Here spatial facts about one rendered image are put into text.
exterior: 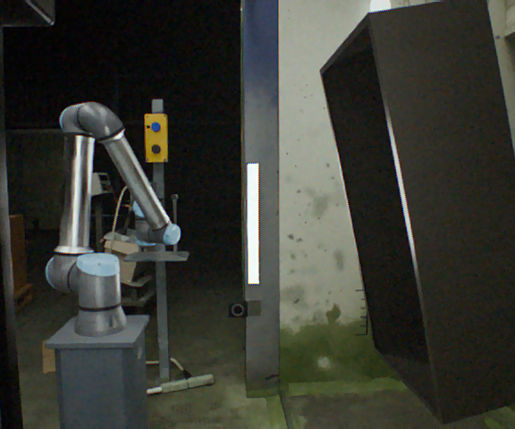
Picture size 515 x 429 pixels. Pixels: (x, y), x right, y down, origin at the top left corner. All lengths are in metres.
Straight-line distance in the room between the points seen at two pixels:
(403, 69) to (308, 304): 1.46
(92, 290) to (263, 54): 1.43
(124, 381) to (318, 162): 1.40
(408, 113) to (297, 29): 1.26
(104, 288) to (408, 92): 1.18
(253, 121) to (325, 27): 0.63
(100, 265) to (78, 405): 0.49
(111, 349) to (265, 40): 1.64
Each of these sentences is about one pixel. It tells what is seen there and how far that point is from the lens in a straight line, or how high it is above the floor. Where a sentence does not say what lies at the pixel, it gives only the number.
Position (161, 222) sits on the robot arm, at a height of 1.01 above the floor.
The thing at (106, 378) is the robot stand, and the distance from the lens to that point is 1.65.
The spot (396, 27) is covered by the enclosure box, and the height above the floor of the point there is 1.60.
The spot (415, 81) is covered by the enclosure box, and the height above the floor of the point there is 1.45.
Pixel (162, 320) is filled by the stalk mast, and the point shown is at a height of 0.39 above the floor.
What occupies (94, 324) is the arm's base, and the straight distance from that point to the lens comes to 1.65.
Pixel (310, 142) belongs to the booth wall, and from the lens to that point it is 2.29.
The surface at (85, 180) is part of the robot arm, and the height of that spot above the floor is 1.19.
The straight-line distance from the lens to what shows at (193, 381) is 2.65.
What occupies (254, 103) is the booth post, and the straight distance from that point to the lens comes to 2.28.
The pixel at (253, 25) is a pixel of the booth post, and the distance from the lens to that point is 2.38.
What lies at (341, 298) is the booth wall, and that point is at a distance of 2.41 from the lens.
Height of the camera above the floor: 1.18
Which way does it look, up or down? 5 degrees down
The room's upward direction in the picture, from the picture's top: straight up
